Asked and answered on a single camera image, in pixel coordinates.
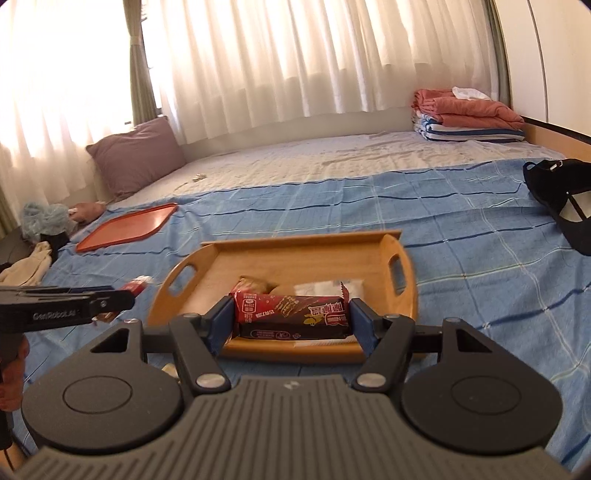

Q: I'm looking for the dark red chocolate bar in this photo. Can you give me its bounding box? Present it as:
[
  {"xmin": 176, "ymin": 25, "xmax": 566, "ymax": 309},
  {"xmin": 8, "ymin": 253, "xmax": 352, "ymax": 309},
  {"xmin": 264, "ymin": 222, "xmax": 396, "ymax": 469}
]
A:
[{"xmin": 233, "ymin": 283, "xmax": 353, "ymax": 341}]

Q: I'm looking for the red gold snack bag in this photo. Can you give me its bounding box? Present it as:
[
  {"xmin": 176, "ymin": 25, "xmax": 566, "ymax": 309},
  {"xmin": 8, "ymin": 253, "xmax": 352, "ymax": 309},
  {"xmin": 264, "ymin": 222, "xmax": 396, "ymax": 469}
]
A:
[{"xmin": 230, "ymin": 275, "xmax": 276, "ymax": 294}]

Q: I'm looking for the person's left hand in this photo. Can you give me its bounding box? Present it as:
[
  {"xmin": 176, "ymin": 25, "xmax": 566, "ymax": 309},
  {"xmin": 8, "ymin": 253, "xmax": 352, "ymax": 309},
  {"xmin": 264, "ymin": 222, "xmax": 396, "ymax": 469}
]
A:
[{"xmin": 0, "ymin": 337, "xmax": 30, "ymax": 412}]

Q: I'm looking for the cream cloth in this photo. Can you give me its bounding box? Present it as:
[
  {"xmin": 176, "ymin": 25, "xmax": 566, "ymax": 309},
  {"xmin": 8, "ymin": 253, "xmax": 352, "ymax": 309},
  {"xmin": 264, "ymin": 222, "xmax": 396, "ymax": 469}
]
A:
[{"xmin": 0, "ymin": 241, "xmax": 52, "ymax": 287}]

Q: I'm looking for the wooden serving tray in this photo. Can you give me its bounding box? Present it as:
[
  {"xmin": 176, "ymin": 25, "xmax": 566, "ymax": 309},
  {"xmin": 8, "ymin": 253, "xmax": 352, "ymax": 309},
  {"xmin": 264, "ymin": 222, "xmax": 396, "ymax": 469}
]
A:
[{"xmin": 147, "ymin": 230, "xmax": 418, "ymax": 364}]

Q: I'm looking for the red white snack packet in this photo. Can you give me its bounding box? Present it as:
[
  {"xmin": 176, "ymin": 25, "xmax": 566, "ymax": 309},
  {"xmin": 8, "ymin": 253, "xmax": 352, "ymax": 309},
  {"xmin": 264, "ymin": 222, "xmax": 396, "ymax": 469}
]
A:
[{"xmin": 93, "ymin": 275, "xmax": 152, "ymax": 323}]

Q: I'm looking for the light blue fluffy cloth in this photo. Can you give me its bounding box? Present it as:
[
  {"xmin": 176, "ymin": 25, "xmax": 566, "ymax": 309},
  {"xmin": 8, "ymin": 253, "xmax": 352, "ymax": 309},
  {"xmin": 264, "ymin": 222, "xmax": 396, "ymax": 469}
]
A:
[{"xmin": 20, "ymin": 202, "xmax": 77, "ymax": 243}]

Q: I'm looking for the pink cloth bundle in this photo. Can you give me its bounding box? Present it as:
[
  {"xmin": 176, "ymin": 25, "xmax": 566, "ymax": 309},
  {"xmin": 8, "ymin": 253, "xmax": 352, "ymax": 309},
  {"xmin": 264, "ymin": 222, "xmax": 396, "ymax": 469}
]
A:
[{"xmin": 68, "ymin": 202, "xmax": 106, "ymax": 224}]

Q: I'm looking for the orange plastic tray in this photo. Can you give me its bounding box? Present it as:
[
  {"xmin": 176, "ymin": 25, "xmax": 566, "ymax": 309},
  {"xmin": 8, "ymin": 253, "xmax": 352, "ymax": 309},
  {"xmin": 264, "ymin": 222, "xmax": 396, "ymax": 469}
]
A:
[{"xmin": 76, "ymin": 203, "xmax": 178, "ymax": 254}]

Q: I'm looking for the blue checkered bedsheet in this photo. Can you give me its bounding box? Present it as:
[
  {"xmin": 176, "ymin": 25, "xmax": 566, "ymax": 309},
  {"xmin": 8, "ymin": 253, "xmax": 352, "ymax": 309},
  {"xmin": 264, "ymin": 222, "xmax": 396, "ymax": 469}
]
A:
[{"xmin": 43, "ymin": 159, "xmax": 590, "ymax": 469}]

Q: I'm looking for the purple pillow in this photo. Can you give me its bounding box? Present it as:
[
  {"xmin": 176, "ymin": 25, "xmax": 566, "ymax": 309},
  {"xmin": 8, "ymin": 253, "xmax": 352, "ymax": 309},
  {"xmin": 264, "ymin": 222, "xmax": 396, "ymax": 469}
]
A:
[{"xmin": 86, "ymin": 116, "xmax": 186, "ymax": 200}]

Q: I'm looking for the folded blue striped towel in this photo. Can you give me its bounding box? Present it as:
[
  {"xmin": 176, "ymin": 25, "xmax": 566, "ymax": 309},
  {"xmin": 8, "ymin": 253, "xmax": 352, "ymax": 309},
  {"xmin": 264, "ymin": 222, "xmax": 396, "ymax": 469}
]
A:
[{"xmin": 413, "ymin": 111, "xmax": 525, "ymax": 143}]

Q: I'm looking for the green drape curtain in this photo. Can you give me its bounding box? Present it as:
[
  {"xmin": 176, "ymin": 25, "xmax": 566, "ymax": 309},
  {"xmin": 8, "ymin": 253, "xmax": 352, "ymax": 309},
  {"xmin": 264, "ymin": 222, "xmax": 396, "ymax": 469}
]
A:
[
  {"xmin": 123, "ymin": 0, "xmax": 157, "ymax": 126},
  {"xmin": 483, "ymin": 0, "xmax": 512, "ymax": 106}
]

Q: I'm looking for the folded salmon blanket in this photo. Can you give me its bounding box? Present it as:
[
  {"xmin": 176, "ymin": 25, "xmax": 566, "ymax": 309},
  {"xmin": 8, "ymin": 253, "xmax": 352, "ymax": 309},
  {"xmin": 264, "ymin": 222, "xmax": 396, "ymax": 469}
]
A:
[{"xmin": 412, "ymin": 89, "xmax": 524, "ymax": 130}]

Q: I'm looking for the white folded cloth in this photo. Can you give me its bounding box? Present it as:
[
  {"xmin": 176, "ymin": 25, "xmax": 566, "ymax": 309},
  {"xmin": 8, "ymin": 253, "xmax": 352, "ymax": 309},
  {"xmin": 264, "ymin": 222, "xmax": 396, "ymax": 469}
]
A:
[{"xmin": 452, "ymin": 86, "xmax": 491, "ymax": 101}]

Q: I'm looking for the right green drape curtain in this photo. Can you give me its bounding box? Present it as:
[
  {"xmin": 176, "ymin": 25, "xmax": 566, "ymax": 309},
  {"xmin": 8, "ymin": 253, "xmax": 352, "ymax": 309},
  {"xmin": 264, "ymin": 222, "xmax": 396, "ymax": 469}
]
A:
[{"xmin": 483, "ymin": 0, "xmax": 512, "ymax": 106}]

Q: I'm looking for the white sheer curtain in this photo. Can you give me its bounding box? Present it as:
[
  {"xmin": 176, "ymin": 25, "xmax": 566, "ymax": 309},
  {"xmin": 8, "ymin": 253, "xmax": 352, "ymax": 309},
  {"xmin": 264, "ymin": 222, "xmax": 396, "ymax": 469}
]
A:
[{"xmin": 141, "ymin": 1, "xmax": 500, "ymax": 144}]

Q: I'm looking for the white wardrobe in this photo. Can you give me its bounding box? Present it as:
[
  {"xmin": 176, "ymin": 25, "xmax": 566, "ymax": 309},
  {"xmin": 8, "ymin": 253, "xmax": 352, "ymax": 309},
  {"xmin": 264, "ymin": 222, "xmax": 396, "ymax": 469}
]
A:
[{"xmin": 495, "ymin": 0, "xmax": 590, "ymax": 136}]

